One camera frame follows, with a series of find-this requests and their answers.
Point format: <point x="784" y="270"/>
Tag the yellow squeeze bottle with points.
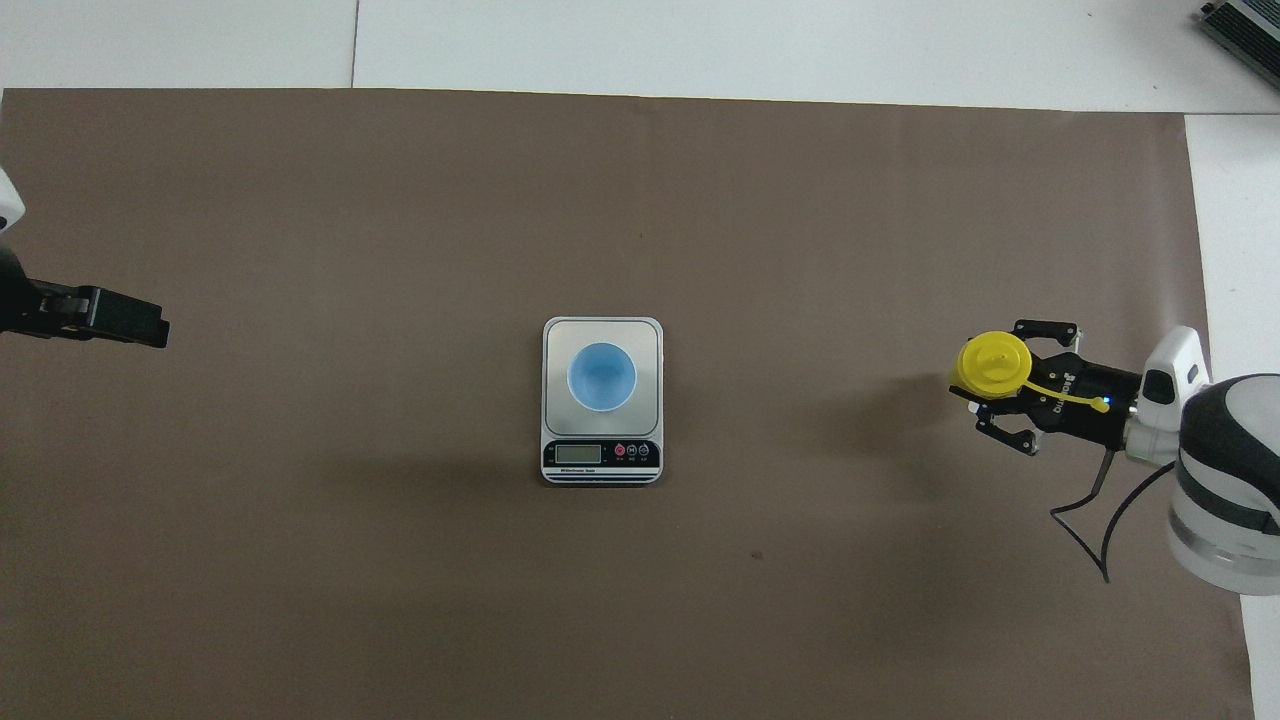
<point x="990" y="368"/>

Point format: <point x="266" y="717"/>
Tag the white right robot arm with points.
<point x="1225" y="470"/>

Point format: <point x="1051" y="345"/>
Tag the silver digital kitchen scale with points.
<point x="602" y="450"/>

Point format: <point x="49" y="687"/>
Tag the brown paper mat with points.
<point x="400" y="250"/>

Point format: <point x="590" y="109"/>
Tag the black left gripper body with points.
<point x="25" y="305"/>

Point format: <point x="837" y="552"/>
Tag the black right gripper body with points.
<point x="1090" y="415"/>

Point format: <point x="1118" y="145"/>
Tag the light blue plastic cup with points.
<point x="602" y="378"/>

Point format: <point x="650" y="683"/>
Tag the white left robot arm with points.
<point x="6" y="205"/>

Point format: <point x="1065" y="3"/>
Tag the grey ribbed metal device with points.
<point x="1250" y="25"/>

